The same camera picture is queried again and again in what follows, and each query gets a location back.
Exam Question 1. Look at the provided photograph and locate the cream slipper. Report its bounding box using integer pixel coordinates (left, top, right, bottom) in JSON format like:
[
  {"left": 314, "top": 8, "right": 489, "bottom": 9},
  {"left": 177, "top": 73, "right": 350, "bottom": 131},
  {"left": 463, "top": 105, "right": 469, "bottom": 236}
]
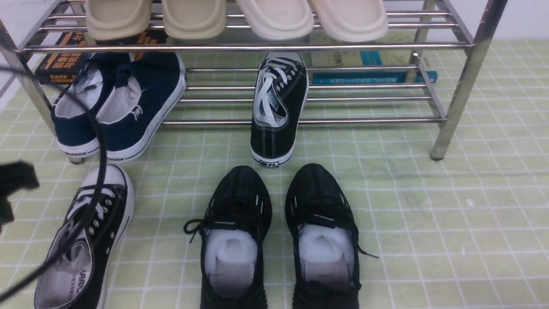
[
  {"left": 236, "top": 0, "right": 314, "bottom": 40},
  {"left": 309, "top": 0, "right": 389, "bottom": 42}
]

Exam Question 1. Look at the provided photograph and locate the black knit sneaker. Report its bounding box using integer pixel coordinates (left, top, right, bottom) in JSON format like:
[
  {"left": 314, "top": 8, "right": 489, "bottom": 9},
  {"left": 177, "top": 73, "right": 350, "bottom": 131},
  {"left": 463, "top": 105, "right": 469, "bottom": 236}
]
[
  {"left": 184, "top": 166, "right": 272, "bottom": 309},
  {"left": 285, "top": 164, "right": 365, "bottom": 309}
]

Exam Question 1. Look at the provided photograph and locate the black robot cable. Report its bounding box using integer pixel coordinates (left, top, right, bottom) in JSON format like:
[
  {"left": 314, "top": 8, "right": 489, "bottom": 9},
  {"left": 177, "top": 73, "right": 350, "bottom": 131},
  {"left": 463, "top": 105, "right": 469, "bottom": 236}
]
[{"left": 0, "top": 64, "right": 108, "bottom": 302}]

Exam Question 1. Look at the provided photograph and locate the tan blue book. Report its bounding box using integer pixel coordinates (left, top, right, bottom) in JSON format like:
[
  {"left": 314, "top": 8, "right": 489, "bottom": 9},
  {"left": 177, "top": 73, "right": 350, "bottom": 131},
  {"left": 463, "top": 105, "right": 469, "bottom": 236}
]
[{"left": 309, "top": 30, "right": 438, "bottom": 85}]

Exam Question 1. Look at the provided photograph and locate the black canvas sneaker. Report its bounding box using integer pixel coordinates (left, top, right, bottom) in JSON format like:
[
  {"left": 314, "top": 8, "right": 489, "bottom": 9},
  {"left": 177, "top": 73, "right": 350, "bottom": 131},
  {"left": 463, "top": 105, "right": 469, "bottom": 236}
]
[
  {"left": 250, "top": 51, "right": 309, "bottom": 168},
  {"left": 34, "top": 164, "right": 135, "bottom": 309}
]

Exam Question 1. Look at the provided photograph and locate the green checkered floor mat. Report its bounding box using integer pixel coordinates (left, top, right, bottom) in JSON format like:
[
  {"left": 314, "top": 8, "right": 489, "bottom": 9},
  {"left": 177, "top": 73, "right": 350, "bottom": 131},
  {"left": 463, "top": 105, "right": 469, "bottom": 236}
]
[{"left": 0, "top": 34, "right": 549, "bottom": 309}]

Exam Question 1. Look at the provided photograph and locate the navy canvas sneaker left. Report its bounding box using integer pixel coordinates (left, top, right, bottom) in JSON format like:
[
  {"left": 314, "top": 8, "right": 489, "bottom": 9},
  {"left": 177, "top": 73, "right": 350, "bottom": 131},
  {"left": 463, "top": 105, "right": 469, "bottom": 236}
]
[{"left": 51, "top": 52, "right": 134, "bottom": 158}]

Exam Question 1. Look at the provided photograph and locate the beige slipper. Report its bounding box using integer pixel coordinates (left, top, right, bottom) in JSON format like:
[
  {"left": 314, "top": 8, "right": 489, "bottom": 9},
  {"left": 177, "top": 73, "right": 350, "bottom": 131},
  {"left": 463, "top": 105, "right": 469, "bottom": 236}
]
[
  {"left": 161, "top": 0, "right": 227, "bottom": 40},
  {"left": 85, "top": 0, "right": 153, "bottom": 41}
]

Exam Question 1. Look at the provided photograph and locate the black knit sneaker right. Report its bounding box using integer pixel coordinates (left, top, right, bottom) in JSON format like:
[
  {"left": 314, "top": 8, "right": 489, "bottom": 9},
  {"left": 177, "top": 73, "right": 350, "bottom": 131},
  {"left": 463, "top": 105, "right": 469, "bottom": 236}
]
[{"left": 285, "top": 164, "right": 365, "bottom": 309}]

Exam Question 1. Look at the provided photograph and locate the beige slipper far left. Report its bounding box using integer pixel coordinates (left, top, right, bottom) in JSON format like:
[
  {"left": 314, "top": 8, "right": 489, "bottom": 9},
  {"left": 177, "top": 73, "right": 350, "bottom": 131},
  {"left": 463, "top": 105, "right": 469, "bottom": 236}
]
[{"left": 85, "top": 0, "right": 153, "bottom": 41}]

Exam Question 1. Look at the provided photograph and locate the black orange book box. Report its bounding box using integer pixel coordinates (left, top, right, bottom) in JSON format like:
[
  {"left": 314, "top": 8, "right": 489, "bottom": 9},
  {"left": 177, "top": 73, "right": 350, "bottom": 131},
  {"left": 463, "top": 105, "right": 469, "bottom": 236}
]
[{"left": 35, "top": 30, "right": 167, "bottom": 85}]

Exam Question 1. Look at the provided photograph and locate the navy canvas sneaker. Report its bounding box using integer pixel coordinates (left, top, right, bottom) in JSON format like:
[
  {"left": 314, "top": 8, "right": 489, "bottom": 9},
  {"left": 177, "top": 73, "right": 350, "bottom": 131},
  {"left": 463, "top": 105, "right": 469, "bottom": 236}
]
[
  {"left": 51, "top": 52, "right": 134, "bottom": 158},
  {"left": 97, "top": 51, "right": 187, "bottom": 162}
]

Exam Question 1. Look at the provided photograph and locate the black knit sneaker left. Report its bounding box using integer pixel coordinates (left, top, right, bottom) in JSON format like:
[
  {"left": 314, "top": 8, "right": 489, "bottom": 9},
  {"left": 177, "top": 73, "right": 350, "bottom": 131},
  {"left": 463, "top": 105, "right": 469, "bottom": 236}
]
[{"left": 184, "top": 166, "right": 272, "bottom": 309}]

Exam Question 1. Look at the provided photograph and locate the navy canvas sneaker right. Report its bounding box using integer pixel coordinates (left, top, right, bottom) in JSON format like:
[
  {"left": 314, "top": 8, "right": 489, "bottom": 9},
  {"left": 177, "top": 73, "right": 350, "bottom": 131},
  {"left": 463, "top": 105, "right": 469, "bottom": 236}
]
[{"left": 97, "top": 51, "right": 187, "bottom": 162}]

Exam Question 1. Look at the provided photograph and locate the stainless steel shoe rack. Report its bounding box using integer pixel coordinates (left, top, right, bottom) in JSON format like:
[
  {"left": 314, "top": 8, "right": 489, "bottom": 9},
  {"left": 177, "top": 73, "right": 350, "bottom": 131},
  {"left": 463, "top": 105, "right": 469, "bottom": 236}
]
[{"left": 1, "top": 0, "right": 507, "bottom": 161}]

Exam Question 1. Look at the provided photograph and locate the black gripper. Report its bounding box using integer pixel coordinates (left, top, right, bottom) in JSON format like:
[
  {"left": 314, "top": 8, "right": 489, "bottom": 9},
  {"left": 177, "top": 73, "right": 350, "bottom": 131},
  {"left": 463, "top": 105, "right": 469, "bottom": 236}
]
[{"left": 0, "top": 161, "right": 40, "bottom": 226}]

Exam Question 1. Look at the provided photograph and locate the cream slipper far right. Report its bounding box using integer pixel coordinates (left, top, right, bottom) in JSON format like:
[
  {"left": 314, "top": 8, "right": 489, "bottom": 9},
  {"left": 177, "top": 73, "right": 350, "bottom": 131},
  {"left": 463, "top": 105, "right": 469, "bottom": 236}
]
[{"left": 309, "top": 0, "right": 389, "bottom": 42}]

